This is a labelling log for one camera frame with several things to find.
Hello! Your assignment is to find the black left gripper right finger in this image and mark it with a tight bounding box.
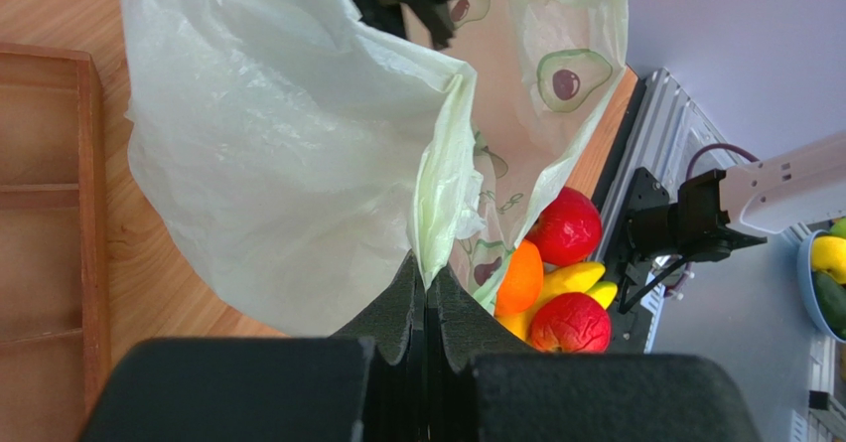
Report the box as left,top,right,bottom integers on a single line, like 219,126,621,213
426,268,760,441

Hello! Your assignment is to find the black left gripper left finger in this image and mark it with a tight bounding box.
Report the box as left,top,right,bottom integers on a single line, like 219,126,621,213
80,255,427,441

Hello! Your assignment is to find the orange fake orange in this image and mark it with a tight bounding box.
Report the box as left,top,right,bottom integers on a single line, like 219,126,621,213
494,240,544,317

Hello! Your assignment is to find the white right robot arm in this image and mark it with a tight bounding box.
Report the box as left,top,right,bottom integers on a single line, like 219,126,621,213
353,0,845,314

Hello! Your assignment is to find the red fake tomato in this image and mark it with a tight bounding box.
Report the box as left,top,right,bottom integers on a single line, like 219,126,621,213
526,187,603,267

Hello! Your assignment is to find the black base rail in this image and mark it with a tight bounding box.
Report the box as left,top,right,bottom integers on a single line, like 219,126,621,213
595,69,743,354

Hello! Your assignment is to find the blue bowl of fruits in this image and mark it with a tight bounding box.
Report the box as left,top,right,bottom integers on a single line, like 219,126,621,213
796,218,845,344

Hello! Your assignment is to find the light green plastic bag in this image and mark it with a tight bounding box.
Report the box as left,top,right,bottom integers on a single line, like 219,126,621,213
120,0,629,337

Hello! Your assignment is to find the red fake apple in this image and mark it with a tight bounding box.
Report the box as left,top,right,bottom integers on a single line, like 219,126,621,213
527,293,612,354

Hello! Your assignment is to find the brown wooden divided tray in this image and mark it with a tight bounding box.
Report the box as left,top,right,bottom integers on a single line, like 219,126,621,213
1,44,111,441

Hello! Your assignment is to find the yellow fake banana bunch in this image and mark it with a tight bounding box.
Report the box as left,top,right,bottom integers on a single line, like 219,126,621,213
495,261,618,343

